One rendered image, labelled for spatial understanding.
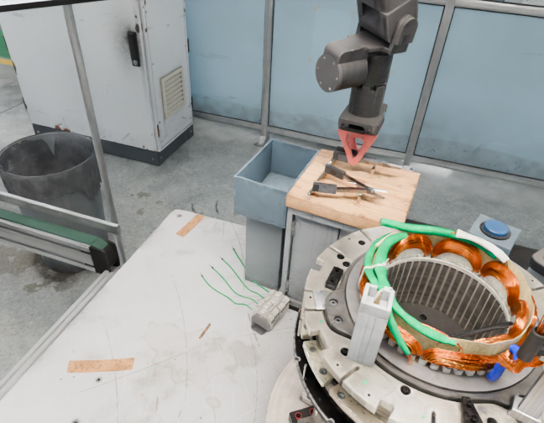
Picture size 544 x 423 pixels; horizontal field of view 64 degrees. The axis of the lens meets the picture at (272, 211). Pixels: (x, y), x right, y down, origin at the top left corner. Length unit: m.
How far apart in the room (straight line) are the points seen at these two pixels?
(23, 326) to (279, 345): 1.41
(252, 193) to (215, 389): 0.35
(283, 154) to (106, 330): 0.50
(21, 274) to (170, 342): 1.51
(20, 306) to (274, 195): 1.59
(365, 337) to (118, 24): 2.37
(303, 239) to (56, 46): 2.40
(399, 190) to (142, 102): 2.12
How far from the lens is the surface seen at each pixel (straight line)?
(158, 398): 0.83
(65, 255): 1.24
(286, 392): 0.80
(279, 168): 0.94
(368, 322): 0.44
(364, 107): 0.75
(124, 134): 2.93
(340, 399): 0.50
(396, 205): 0.77
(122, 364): 0.88
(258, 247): 0.90
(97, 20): 2.72
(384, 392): 0.48
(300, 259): 0.84
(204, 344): 0.88
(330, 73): 0.69
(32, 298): 2.19
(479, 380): 0.51
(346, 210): 0.73
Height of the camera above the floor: 1.49
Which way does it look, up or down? 37 degrees down
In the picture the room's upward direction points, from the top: 3 degrees clockwise
